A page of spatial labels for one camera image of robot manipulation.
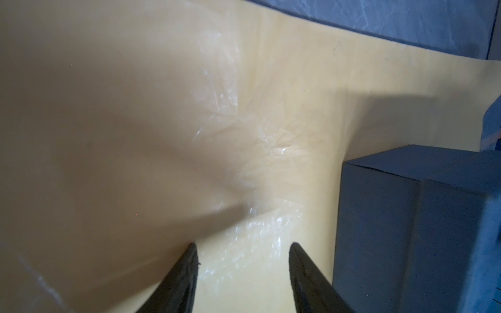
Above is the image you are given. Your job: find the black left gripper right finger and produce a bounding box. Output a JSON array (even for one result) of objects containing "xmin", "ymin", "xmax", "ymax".
[{"xmin": 288, "ymin": 242, "xmax": 354, "ymax": 313}]

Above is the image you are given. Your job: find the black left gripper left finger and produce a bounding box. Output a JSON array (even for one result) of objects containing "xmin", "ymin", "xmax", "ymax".
[{"xmin": 137, "ymin": 243, "xmax": 200, "ymax": 313}]

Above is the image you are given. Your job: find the dark blue gift box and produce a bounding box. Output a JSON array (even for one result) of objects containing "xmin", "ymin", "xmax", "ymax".
[{"xmin": 333, "ymin": 145, "xmax": 500, "ymax": 312}]

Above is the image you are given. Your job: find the yellow wrapping paper sheet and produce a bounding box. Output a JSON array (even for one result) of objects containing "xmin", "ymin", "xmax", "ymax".
[{"xmin": 1, "ymin": 1, "xmax": 500, "ymax": 312}]

